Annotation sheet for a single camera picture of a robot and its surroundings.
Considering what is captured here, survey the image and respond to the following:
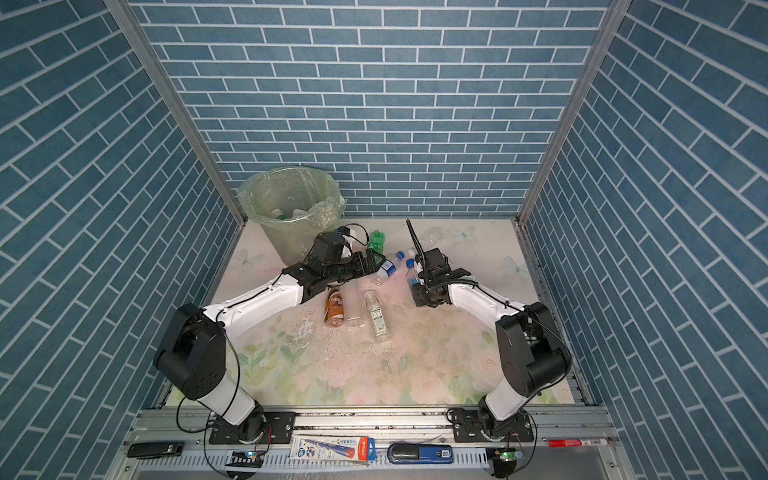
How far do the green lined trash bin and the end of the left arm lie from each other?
0.56ft

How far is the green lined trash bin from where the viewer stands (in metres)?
0.86

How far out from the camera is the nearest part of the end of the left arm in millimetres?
754
